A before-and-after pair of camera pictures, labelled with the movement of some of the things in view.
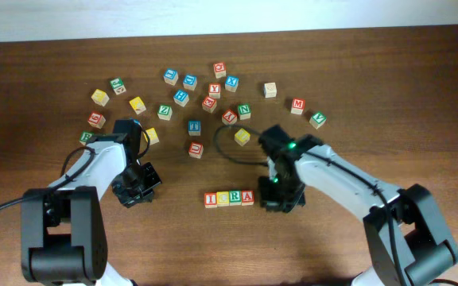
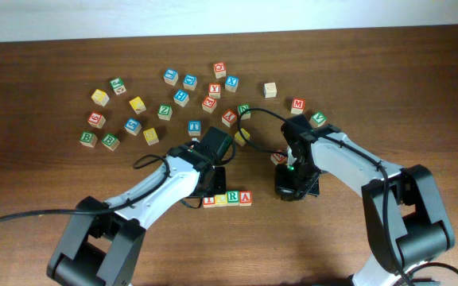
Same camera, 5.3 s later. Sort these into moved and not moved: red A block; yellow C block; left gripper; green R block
Moved: left gripper
Not moved: green R block; red A block; yellow C block
